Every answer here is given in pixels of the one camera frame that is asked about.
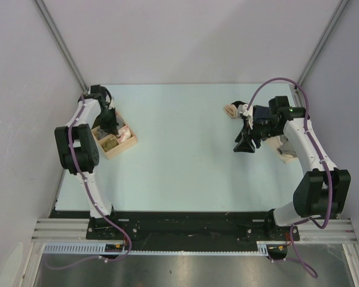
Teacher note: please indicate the wooden compartment organizer box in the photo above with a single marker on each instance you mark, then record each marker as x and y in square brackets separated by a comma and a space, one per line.
[122, 147]

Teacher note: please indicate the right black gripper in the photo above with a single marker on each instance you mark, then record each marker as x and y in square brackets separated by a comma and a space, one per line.
[244, 139]

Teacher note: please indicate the navy blue underwear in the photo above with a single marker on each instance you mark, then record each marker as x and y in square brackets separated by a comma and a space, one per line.
[263, 125]

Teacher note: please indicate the olive green rolled cloth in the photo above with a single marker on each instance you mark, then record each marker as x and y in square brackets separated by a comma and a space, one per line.
[110, 144]

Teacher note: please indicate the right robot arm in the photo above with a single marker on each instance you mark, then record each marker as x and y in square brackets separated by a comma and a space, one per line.
[324, 187]

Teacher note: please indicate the beige rolled cloth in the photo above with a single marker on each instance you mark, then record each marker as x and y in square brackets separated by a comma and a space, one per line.
[232, 111]

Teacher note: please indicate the grey rolled cloth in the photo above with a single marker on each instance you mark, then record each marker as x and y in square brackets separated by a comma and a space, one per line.
[100, 134]

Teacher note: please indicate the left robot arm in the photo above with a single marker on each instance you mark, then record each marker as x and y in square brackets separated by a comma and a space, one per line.
[77, 149]

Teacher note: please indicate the black garment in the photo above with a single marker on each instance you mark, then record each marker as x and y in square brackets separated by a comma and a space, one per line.
[240, 106]

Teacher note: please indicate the white slotted cable duct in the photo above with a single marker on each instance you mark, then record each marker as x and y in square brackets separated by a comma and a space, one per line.
[70, 248]

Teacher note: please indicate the grey underwear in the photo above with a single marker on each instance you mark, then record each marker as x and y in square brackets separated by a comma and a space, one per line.
[286, 147]

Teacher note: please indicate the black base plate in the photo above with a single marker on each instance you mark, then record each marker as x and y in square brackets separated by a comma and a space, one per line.
[247, 226]

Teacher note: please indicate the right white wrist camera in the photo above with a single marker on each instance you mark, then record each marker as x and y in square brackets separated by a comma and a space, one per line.
[247, 111]

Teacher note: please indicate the pink white rolled cloth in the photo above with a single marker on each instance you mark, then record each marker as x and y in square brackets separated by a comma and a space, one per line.
[124, 134]

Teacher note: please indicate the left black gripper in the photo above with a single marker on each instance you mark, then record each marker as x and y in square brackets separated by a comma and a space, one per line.
[112, 127]

